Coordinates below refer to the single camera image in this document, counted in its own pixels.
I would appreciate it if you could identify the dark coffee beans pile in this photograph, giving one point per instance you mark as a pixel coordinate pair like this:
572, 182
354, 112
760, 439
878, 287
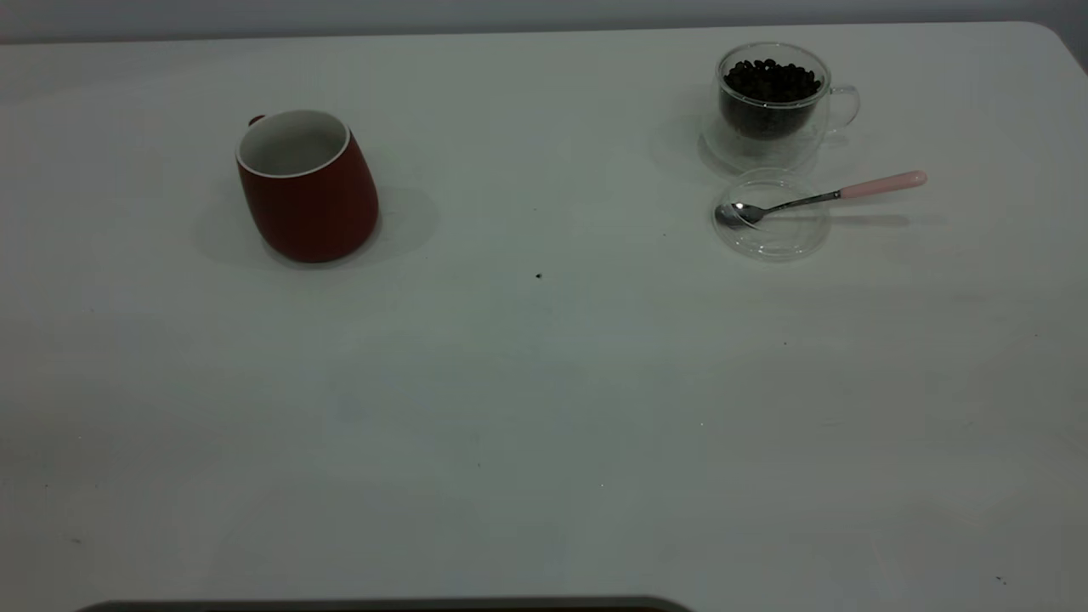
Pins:
769, 93

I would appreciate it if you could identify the red ceramic mug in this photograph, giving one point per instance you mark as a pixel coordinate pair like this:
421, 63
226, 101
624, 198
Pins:
310, 212

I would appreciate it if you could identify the clear round lid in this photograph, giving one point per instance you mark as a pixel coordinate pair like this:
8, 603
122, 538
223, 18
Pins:
782, 243

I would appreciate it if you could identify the clear double-wall glass cup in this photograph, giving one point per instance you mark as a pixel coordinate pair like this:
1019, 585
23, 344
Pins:
748, 155

